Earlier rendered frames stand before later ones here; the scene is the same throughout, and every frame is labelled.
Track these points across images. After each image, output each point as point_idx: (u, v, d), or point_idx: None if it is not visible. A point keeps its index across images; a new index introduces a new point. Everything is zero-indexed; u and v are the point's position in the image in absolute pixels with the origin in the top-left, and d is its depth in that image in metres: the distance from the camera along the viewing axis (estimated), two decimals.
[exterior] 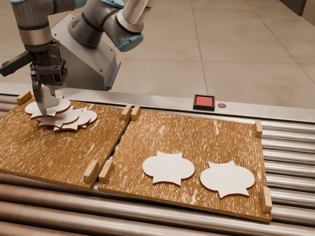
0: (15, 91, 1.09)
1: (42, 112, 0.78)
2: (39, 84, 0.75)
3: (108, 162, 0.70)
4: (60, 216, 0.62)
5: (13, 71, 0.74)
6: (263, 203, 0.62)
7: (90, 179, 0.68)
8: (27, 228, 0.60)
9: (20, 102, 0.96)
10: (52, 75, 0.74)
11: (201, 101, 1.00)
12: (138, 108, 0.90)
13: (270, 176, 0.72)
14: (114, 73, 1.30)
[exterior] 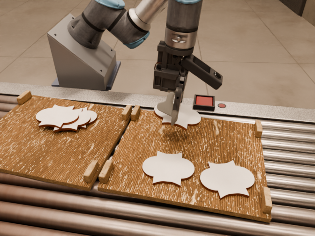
0: (15, 91, 1.09)
1: None
2: None
3: (108, 162, 0.70)
4: (60, 216, 0.62)
5: None
6: (263, 203, 0.62)
7: (90, 179, 0.68)
8: (27, 228, 0.60)
9: (20, 102, 0.96)
10: None
11: (201, 101, 1.00)
12: (138, 108, 0.90)
13: (270, 176, 0.72)
14: (114, 73, 1.30)
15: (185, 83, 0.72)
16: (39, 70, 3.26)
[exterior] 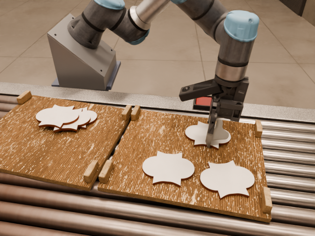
0: (15, 91, 1.09)
1: (208, 143, 0.77)
2: (216, 116, 0.73)
3: (108, 162, 0.70)
4: (60, 216, 0.62)
5: (193, 98, 0.74)
6: (263, 203, 0.62)
7: (90, 179, 0.68)
8: (27, 228, 0.60)
9: (20, 102, 0.96)
10: (233, 110, 0.72)
11: (201, 101, 1.00)
12: (138, 108, 0.90)
13: (270, 176, 0.72)
14: (114, 73, 1.30)
15: (210, 106, 0.76)
16: (39, 70, 3.26)
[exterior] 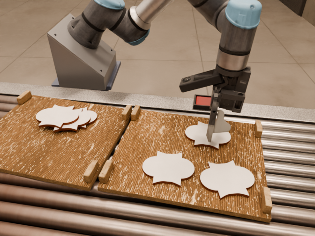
0: (15, 91, 1.09)
1: (209, 136, 0.73)
2: (217, 106, 0.71)
3: (108, 162, 0.70)
4: (60, 216, 0.62)
5: (194, 89, 0.72)
6: (263, 203, 0.62)
7: (90, 179, 0.68)
8: (27, 228, 0.60)
9: (20, 102, 0.96)
10: (234, 101, 0.70)
11: (201, 101, 1.00)
12: (138, 108, 0.90)
13: (270, 176, 0.72)
14: (114, 73, 1.30)
15: (211, 98, 0.75)
16: (39, 70, 3.26)
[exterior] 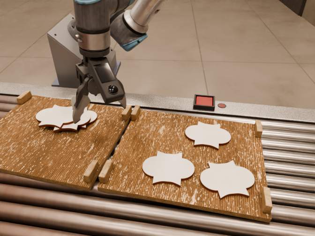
0: (15, 91, 1.09)
1: (126, 101, 0.78)
2: None
3: (108, 162, 0.70)
4: (60, 216, 0.62)
5: None
6: (263, 203, 0.62)
7: (90, 179, 0.68)
8: (27, 228, 0.60)
9: (20, 102, 0.96)
10: None
11: (201, 101, 1.00)
12: (138, 108, 0.90)
13: (270, 176, 0.72)
14: (114, 73, 1.30)
15: None
16: (39, 70, 3.26)
